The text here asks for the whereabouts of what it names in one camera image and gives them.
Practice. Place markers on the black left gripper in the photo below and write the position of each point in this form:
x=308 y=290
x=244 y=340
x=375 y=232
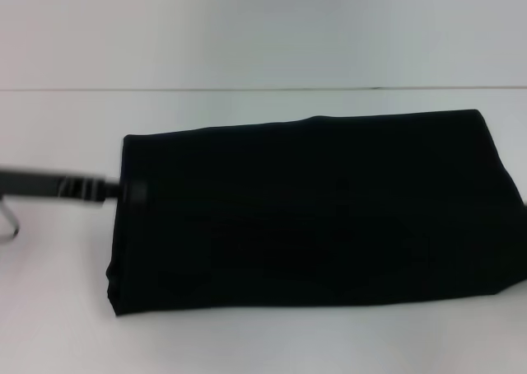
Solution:
x=29 y=182

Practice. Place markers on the black t-shirt with pink print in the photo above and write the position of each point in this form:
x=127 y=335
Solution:
x=309 y=225

